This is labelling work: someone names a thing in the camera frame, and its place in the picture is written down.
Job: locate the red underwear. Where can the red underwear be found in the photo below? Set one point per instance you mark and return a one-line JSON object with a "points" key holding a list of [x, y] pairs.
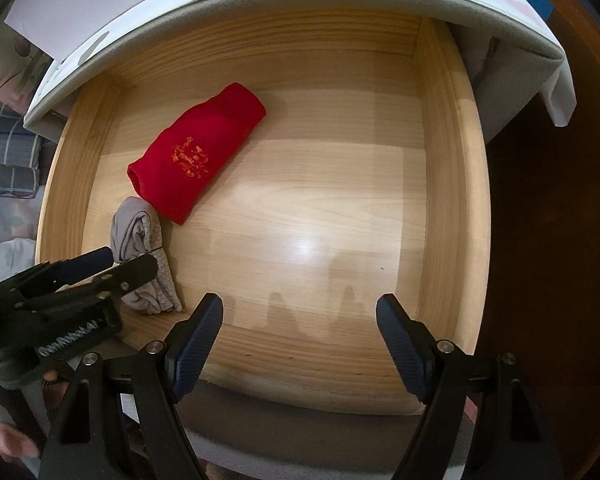
{"points": [[195, 160]]}

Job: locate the white crumpled sheet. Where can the white crumpled sheet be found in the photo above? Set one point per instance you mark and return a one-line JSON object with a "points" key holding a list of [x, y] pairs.
{"points": [[15, 255]]}

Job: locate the grey honeycomb patterned underwear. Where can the grey honeycomb patterned underwear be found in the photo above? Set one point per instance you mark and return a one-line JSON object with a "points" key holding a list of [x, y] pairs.
{"points": [[135, 230]]}

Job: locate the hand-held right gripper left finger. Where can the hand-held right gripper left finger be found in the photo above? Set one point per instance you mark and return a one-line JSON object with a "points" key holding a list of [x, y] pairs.
{"points": [[195, 345]]}

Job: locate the brown wooden furniture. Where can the brown wooden furniture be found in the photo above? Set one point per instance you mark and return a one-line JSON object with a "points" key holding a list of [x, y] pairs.
{"points": [[580, 25]]}

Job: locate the pink floral bedding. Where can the pink floral bedding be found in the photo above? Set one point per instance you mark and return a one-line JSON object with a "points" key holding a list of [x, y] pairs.
{"points": [[15, 65]]}

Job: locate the wooden drawer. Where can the wooden drawer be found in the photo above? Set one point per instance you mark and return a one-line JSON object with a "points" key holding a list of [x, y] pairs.
{"points": [[330, 160]]}

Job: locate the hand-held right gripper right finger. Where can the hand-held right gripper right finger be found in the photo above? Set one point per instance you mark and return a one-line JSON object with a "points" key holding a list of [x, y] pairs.
{"points": [[405, 350]]}

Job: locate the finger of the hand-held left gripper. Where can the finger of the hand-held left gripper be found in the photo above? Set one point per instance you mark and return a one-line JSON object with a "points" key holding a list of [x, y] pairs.
{"points": [[87, 260], [135, 270]]}

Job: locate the person's left hand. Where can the person's left hand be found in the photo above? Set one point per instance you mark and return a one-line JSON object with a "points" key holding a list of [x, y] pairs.
{"points": [[5, 437]]}

